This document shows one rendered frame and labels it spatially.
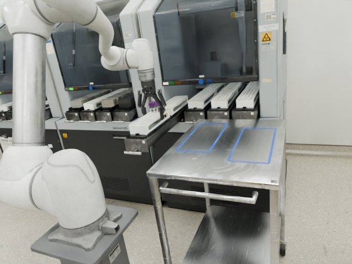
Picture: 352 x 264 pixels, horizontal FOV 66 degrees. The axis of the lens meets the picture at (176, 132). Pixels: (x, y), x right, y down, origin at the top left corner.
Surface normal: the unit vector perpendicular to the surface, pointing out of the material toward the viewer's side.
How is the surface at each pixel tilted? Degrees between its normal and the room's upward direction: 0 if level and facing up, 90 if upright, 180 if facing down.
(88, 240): 15
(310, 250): 0
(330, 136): 90
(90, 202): 91
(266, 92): 90
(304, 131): 90
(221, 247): 0
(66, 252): 0
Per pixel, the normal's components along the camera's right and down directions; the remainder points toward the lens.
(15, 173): -0.22, -0.15
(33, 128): 0.68, -0.02
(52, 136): -0.39, 0.36
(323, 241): -0.13, -0.93
